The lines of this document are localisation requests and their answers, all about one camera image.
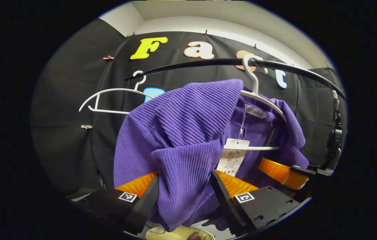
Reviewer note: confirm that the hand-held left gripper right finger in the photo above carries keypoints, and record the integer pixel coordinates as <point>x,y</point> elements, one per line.
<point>225,200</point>

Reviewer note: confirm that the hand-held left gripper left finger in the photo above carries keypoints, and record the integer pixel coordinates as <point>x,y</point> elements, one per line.
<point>143,210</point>

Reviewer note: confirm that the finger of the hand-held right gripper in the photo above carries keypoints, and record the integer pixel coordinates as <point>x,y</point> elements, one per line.
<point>278,171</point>

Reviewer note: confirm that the beige laundry hamper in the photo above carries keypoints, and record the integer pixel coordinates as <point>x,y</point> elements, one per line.
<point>175,234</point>

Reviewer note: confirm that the purple ribbed garment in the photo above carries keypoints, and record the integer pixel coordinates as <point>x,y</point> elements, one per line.
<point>181,133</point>

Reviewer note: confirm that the white clothes hanger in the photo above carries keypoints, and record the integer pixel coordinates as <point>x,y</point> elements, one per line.
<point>254,83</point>
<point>115,89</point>

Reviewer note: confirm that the black clothes rack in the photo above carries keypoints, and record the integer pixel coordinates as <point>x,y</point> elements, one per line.
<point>191,63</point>

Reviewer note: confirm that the black backdrop cloth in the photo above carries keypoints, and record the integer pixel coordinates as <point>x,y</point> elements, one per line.
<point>68,100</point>

